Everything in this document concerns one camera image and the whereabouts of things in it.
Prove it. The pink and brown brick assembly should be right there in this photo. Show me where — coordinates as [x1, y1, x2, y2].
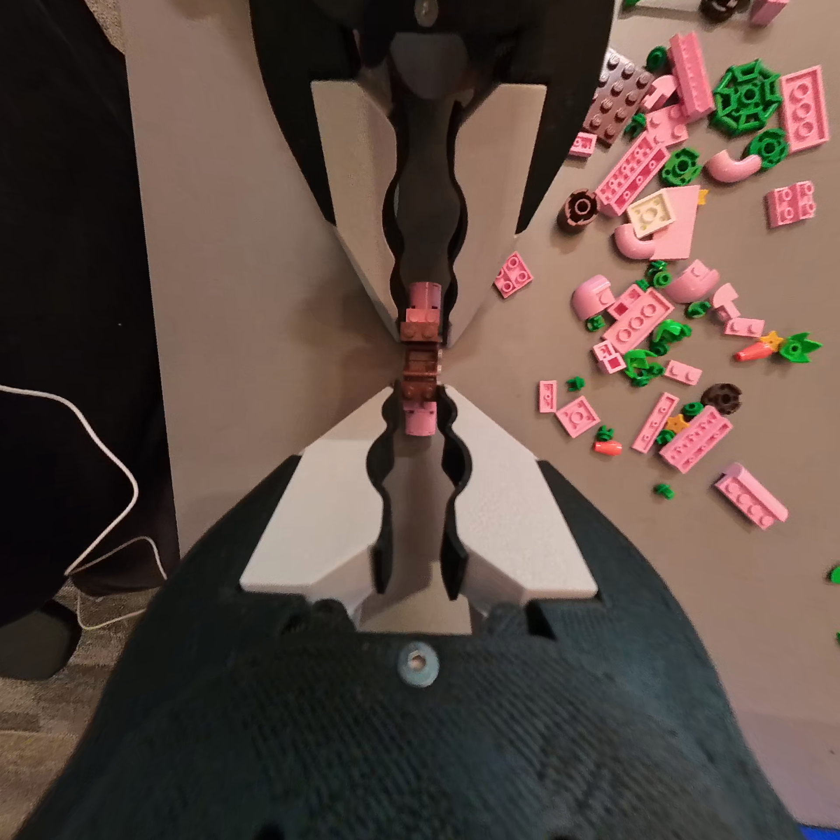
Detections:
[397, 281, 448, 439]

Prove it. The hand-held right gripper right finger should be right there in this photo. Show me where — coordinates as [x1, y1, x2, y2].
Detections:
[437, 385, 601, 621]

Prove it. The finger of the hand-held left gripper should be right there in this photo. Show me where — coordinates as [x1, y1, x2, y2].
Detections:
[310, 79, 413, 345]
[445, 82, 550, 347]

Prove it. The dark brown studded plate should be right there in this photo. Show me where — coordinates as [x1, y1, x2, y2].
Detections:
[586, 48, 657, 147]

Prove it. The brown round brick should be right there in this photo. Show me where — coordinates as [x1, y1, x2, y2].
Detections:
[699, 382, 744, 416]
[558, 190, 599, 232]

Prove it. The pile of pink green bricks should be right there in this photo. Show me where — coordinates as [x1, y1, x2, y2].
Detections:
[538, 0, 840, 532]

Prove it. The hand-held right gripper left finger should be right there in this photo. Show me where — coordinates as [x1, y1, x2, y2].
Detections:
[238, 384, 400, 627]

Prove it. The white cable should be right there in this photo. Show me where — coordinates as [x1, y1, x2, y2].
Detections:
[0, 384, 169, 632]

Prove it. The small pink square plate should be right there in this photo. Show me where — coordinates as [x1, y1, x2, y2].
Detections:
[492, 251, 534, 300]

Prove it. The dark rounded object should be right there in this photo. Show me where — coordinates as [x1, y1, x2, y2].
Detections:
[0, 602, 74, 681]

